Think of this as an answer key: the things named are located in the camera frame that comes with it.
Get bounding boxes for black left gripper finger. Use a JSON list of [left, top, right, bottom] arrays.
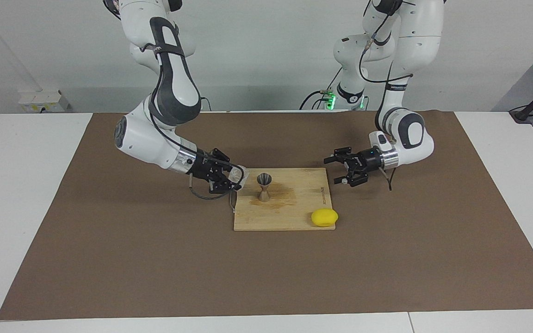
[[324, 147, 356, 165], [334, 172, 369, 188]]

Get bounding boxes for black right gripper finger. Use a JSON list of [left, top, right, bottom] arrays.
[[209, 149, 244, 172], [208, 178, 243, 195]]

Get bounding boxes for clear glass cup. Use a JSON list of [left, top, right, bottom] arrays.
[[226, 165, 250, 189]]

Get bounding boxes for steel jigger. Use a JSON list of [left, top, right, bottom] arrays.
[[256, 173, 273, 202]]

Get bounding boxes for yellow lemon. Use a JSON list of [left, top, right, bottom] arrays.
[[311, 209, 339, 228]]

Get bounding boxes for wooden cutting board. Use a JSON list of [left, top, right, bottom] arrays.
[[228, 168, 336, 231]]

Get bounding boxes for brown table mat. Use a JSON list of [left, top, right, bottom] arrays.
[[0, 111, 533, 321]]

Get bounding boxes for white power strip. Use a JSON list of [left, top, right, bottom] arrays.
[[18, 90, 70, 113]]

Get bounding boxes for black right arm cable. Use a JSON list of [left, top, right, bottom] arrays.
[[150, 18, 242, 200]]

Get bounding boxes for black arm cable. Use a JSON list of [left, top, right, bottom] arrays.
[[358, 0, 415, 191], [150, 18, 242, 200]]

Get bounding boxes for black left base cables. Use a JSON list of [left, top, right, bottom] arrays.
[[299, 69, 343, 111]]

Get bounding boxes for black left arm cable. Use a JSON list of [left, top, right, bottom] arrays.
[[358, 0, 415, 191]]

